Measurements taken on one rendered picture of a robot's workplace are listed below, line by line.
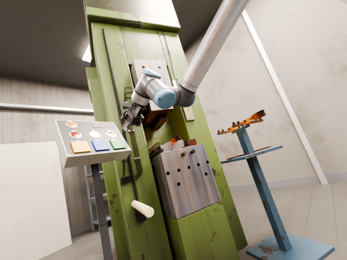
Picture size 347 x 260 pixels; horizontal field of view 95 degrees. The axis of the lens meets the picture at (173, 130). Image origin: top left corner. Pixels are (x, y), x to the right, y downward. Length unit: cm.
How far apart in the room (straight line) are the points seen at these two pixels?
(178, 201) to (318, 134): 263
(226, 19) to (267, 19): 321
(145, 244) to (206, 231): 42
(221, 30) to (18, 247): 384
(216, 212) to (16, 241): 325
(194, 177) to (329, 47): 292
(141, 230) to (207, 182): 57
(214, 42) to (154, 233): 123
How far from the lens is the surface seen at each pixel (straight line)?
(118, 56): 172
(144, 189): 130
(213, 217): 131
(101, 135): 103
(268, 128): 339
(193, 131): 154
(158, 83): 71
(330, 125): 331
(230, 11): 74
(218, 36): 73
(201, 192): 125
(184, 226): 121
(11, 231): 388
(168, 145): 124
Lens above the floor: 78
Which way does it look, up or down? 13 degrees up
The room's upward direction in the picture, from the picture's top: 16 degrees counter-clockwise
